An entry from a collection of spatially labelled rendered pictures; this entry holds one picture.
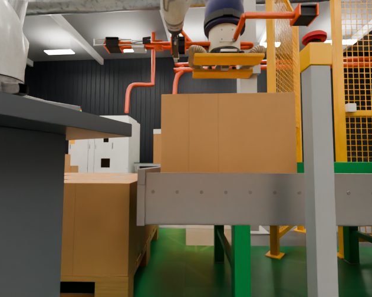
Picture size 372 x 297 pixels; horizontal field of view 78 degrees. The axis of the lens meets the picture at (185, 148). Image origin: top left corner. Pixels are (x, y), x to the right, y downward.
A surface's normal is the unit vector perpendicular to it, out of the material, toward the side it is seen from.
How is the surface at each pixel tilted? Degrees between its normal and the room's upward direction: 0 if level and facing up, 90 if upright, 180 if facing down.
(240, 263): 90
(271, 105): 90
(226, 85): 90
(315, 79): 90
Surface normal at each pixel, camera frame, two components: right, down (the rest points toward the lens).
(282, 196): -0.01, -0.07
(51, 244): 0.91, -0.02
